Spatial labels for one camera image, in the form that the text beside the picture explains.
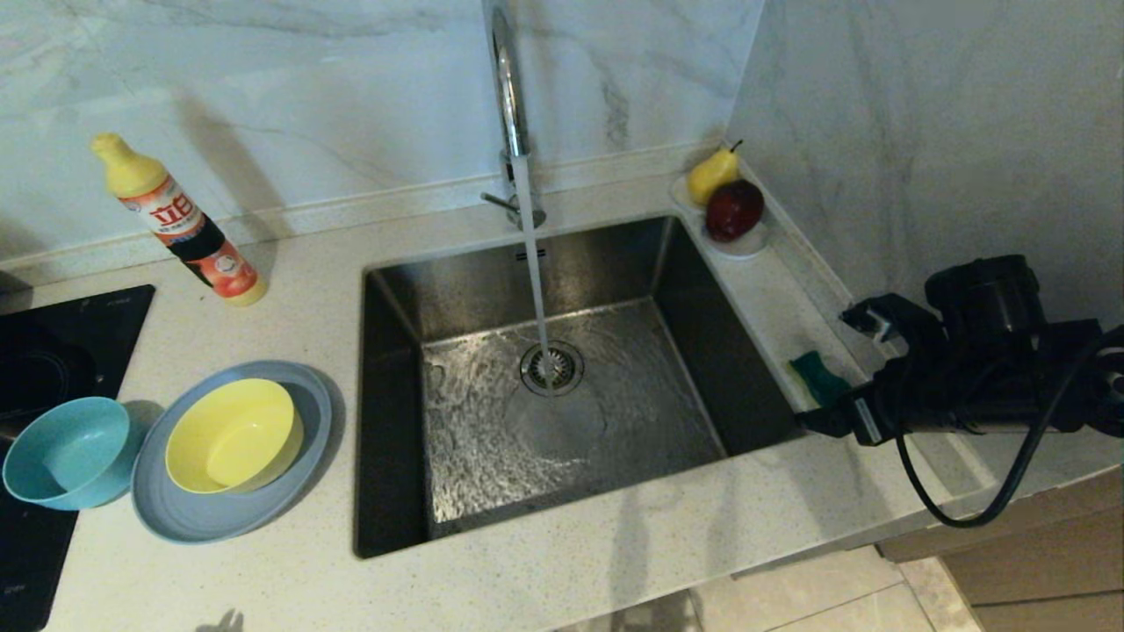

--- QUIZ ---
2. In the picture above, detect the green and yellow sponge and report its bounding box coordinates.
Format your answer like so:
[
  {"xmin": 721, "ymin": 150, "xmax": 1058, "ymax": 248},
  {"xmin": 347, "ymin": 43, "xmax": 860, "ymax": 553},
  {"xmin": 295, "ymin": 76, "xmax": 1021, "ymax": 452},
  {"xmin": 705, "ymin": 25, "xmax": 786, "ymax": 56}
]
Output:
[{"xmin": 789, "ymin": 351, "xmax": 851, "ymax": 407}]

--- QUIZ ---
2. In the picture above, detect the orange dish soap bottle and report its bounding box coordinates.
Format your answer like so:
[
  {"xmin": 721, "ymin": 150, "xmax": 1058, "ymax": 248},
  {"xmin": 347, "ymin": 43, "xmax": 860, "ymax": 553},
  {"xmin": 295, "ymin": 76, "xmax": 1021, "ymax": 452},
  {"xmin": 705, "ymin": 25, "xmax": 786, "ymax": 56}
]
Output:
[{"xmin": 90, "ymin": 133, "xmax": 269, "ymax": 308}]

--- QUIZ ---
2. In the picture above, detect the teal bowl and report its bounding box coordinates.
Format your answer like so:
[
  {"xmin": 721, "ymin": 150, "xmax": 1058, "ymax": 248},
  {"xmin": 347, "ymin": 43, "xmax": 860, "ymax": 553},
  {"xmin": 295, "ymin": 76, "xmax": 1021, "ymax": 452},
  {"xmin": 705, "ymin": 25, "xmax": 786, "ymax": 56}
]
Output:
[{"xmin": 3, "ymin": 397, "xmax": 141, "ymax": 511}]

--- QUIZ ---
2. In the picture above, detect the metal sink drain strainer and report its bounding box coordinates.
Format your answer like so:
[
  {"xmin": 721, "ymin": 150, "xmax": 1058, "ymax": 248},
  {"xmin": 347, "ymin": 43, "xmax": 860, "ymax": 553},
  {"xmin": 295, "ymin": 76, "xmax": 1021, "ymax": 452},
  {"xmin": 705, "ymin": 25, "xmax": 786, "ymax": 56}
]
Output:
[{"xmin": 519, "ymin": 341, "xmax": 585, "ymax": 398}]

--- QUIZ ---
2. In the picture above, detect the stainless steel sink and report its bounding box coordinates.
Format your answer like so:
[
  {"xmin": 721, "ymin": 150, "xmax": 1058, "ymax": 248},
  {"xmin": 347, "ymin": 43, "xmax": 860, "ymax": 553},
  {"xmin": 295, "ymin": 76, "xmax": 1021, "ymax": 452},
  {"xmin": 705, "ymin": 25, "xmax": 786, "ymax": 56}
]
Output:
[{"xmin": 353, "ymin": 215, "xmax": 809, "ymax": 559}]

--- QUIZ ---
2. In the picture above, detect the black right wrist motor cylinder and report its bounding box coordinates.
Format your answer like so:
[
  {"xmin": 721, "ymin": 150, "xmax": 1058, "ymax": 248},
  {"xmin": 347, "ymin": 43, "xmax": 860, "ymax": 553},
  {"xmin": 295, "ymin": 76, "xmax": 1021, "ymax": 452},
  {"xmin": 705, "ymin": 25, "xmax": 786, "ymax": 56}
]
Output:
[{"xmin": 924, "ymin": 255, "xmax": 1050, "ymax": 354}]

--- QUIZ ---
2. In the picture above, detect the wooden cabinet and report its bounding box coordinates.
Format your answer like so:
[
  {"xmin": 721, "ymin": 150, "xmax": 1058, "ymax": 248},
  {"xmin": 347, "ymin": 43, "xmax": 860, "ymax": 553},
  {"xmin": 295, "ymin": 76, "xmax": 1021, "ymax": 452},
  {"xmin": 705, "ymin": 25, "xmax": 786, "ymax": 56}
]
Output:
[{"xmin": 875, "ymin": 465, "xmax": 1124, "ymax": 632}]

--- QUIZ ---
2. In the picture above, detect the small white dish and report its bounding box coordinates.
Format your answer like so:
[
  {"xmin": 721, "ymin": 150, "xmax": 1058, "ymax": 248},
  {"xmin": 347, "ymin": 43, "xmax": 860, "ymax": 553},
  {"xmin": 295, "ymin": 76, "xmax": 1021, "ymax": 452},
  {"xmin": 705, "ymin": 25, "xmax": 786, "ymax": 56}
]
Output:
[{"xmin": 669, "ymin": 174, "xmax": 769, "ymax": 260}]

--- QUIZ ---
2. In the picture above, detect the red apple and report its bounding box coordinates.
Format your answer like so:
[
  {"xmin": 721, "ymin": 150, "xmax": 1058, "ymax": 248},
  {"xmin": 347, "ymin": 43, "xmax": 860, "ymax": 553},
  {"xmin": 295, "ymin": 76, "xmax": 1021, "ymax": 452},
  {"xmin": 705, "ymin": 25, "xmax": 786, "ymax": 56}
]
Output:
[{"xmin": 703, "ymin": 180, "xmax": 764, "ymax": 244}]

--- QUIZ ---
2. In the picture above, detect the yellow pear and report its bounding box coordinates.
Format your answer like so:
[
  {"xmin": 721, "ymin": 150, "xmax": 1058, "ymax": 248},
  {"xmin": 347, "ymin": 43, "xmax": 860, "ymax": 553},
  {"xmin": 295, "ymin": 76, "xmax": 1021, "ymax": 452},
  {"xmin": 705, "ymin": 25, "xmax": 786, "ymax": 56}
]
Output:
[{"xmin": 686, "ymin": 141, "xmax": 743, "ymax": 207}]

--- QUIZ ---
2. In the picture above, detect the chrome kitchen faucet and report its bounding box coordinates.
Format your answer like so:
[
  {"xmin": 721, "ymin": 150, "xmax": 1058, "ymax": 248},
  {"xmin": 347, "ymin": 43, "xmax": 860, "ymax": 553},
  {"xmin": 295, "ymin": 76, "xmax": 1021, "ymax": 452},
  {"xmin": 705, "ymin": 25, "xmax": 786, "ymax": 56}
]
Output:
[{"xmin": 479, "ymin": 0, "xmax": 547, "ymax": 232}]

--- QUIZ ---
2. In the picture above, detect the yellow bowl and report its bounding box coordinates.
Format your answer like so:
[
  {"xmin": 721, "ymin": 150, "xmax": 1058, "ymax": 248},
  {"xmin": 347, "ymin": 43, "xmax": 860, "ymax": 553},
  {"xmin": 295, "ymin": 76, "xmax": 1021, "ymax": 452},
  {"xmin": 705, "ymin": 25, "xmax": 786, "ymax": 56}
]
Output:
[{"xmin": 165, "ymin": 378, "xmax": 305, "ymax": 494}]

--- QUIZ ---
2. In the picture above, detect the grey-blue plate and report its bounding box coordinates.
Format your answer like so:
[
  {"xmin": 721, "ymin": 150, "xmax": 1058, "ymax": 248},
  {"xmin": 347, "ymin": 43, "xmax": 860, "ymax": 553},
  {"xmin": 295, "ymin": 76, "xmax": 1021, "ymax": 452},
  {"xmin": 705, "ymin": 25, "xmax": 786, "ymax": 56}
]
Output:
[{"xmin": 132, "ymin": 360, "xmax": 335, "ymax": 544}]

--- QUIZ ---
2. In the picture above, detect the black induction cooktop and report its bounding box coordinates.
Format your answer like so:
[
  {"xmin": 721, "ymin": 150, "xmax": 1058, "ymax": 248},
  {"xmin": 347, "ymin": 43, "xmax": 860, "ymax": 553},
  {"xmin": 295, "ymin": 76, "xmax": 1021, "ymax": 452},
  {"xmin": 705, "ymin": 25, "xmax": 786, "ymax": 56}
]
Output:
[{"xmin": 0, "ymin": 285, "xmax": 155, "ymax": 632}]

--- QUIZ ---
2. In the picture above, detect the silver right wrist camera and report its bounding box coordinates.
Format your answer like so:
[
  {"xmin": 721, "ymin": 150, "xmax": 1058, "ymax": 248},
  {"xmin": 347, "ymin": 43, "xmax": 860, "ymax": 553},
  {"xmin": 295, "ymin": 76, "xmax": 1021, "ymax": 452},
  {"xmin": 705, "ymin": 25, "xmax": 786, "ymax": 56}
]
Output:
[{"xmin": 839, "ymin": 294, "xmax": 919, "ymax": 345}]

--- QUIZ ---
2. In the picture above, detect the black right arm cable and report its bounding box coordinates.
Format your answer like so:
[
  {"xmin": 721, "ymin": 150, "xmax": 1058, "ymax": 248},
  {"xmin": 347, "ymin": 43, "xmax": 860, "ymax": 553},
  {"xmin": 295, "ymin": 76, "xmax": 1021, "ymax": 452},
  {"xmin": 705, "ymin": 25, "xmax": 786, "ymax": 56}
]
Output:
[{"xmin": 894, "ymin": 325, "xmax": 1124, "ymax": 529}]

